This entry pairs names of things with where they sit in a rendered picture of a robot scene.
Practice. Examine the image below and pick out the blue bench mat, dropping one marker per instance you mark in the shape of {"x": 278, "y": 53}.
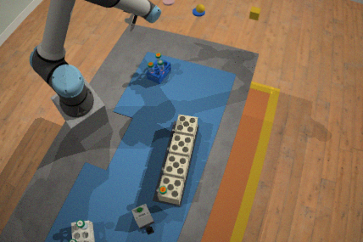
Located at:
{"x": 106, "y": 198}

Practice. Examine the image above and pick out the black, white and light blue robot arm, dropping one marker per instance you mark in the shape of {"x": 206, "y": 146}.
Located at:
{"x": 47, "y": 59}

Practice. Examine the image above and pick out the white tube rack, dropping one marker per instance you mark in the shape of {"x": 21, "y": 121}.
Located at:
{"x": 87, "y": 236}

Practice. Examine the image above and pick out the blue tube rack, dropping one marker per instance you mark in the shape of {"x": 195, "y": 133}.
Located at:
{"x": 155, "y": 77}

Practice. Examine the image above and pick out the cream bucket adapter with round holes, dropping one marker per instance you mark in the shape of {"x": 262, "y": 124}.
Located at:
{"x": 181, "y": 145}

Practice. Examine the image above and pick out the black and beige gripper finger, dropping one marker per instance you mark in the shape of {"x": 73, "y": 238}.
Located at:
{"x": 131, "y": 21}

